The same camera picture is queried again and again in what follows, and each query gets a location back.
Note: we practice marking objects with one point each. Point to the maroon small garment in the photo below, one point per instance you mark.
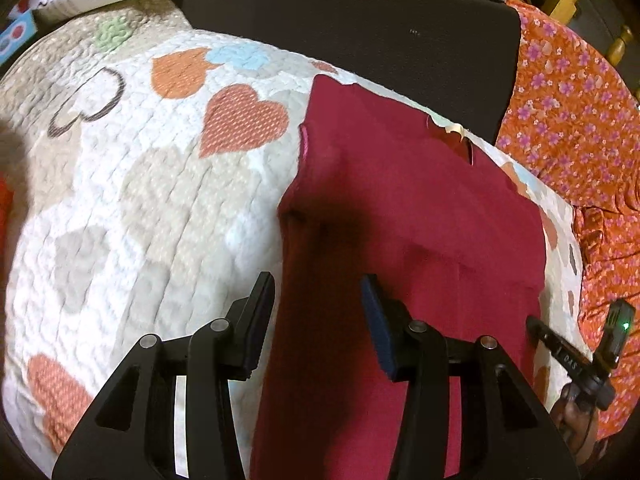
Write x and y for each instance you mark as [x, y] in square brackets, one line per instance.
[400, 210]

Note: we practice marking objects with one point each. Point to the blue printed box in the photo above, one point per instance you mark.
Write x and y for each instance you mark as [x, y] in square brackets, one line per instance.
[15, 35]

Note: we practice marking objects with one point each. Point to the person's right hand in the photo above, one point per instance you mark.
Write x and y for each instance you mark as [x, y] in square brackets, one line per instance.
[575, 417]

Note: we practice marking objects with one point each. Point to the dark brown seat cushion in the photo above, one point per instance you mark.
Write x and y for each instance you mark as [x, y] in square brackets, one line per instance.
[350, 30]

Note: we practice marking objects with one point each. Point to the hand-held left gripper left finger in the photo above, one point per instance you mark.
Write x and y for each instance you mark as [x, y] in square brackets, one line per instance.
[258, 324]

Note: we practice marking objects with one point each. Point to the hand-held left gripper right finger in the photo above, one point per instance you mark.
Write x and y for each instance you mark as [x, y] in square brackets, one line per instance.
[375, 325]

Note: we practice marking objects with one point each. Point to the orange floral cloth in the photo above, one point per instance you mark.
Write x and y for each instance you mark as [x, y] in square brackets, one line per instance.
[570, 110]

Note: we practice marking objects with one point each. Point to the quilted heart-print blanket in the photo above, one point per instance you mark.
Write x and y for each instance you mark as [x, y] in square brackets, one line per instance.
[150, 200]

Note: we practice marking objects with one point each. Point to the red cloth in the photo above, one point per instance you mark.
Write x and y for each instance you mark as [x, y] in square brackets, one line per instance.
[3, 205]

